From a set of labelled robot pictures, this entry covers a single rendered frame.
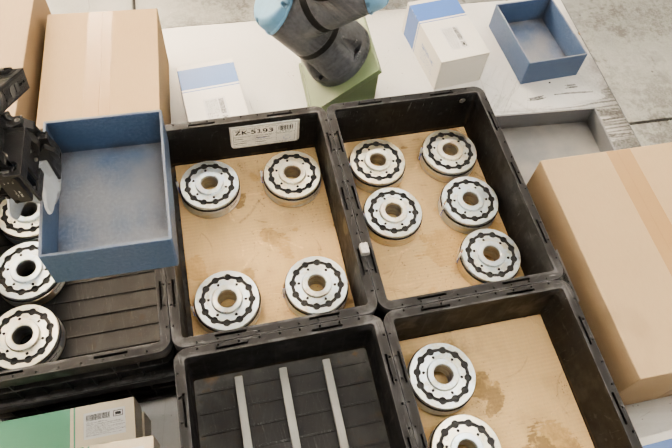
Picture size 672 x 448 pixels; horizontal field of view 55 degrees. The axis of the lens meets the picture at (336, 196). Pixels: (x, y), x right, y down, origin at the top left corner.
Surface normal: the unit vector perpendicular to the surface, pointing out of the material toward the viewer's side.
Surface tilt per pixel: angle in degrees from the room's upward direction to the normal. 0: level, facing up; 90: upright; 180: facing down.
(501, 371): 0
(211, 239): 0
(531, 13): 90
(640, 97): 0
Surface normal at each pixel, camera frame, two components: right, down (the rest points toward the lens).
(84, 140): 0.20, 0.83
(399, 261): 0.07, -0.54
